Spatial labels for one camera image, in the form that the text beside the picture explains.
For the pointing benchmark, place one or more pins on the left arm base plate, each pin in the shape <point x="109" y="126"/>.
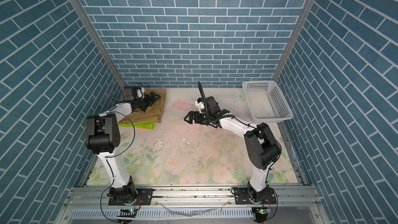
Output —
<point x="120" y="197"/>

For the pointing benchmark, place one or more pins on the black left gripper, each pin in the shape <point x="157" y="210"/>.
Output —
<point x="148" y="101"/>

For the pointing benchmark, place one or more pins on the aluminium front rail frame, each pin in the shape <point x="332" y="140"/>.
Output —
<point x="296" y="204"/>

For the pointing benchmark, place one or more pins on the neon green shorts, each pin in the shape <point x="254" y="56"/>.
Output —
<point x="143" y="125"/>

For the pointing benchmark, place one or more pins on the aluminium corner post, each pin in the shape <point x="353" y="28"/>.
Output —
<point x="293" y="38"/>
<point x="87" y="23"/>

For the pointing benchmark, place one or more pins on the aluminium corner post left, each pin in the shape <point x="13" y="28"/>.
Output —
<point x="87" y="23"/>

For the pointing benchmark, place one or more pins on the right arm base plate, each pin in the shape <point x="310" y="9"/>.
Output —
<point x="244" y="196"/>

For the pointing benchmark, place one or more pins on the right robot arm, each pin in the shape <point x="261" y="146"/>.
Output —
<point x="262" y="147"/>

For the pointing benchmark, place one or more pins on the tan brown shorts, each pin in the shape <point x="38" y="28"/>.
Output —
<point x="125" y="113"/>

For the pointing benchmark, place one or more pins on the white plastic laundry basket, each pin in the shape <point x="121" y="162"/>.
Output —
<point x="266" y="102"/>

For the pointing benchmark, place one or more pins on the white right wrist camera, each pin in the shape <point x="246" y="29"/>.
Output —
<point x="210" y="105"/>

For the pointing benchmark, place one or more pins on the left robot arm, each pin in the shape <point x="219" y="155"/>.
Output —
<point x="103" y="139"/>

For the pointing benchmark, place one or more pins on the aluminium corner post right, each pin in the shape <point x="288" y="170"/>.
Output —
<point x="293" y="38"/>

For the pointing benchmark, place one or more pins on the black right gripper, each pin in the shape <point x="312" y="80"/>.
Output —
<point x="193" y="113"/>

